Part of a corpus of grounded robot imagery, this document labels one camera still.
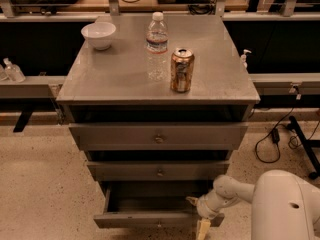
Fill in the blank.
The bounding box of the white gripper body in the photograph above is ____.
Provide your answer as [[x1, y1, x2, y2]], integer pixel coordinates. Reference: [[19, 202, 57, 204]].
[[196, 195, 223, 220]]

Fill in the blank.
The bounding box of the grey bottom drawer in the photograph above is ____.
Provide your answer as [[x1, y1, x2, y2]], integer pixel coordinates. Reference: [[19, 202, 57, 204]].
[[94, 181, 213, 228]]

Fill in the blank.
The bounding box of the grey drawer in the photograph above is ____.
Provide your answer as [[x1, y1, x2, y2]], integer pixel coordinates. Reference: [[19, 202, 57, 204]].
[[94, 181, 213, 228], [87, 161, 229, 181], [69, 122, 248, 151]]

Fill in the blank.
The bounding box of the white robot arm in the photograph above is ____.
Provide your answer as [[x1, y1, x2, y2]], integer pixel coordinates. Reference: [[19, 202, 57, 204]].
[[186, 170, 320, 240]]

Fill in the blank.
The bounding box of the grey middle drawer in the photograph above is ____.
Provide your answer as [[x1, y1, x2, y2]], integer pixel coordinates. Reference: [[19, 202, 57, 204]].
[[87, 161, 229, 181]]

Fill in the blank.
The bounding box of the grey drawer cabinet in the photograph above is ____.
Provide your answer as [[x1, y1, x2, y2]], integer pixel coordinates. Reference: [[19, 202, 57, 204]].
[[55, 13, 261, 198]]

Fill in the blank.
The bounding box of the grey top drawer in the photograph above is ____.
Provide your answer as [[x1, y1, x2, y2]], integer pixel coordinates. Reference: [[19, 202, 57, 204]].
[[69, 122, 248, 151]]

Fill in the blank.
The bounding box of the black stand leg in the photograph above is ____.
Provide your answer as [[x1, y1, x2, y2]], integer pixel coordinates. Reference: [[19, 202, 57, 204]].
[[288, 116, 320, 180]]

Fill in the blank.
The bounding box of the orange soda can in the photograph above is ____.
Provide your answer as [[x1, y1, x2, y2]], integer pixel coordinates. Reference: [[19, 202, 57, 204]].
[[171, 48, 195, 93]]

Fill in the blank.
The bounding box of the small white pump bottle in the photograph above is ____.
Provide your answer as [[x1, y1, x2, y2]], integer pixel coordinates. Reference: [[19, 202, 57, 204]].
[[240, 49, 252, 68]]

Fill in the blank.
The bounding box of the clear plastic water bottle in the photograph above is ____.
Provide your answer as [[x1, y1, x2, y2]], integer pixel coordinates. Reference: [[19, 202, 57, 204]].
[[146, 12, 168, 81]]

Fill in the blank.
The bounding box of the white bowl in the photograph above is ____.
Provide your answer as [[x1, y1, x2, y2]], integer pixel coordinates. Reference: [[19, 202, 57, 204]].
[[81, 22, 117, 50]]

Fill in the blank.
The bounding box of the clear sanitizer pump bottle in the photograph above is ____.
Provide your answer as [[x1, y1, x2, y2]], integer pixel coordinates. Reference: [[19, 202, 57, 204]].
[[3, 58, 26, 83]]

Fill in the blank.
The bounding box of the grey metal rail frame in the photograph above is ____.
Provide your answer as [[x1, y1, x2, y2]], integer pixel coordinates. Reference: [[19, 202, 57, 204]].
[[1, 0, 320, 98]]

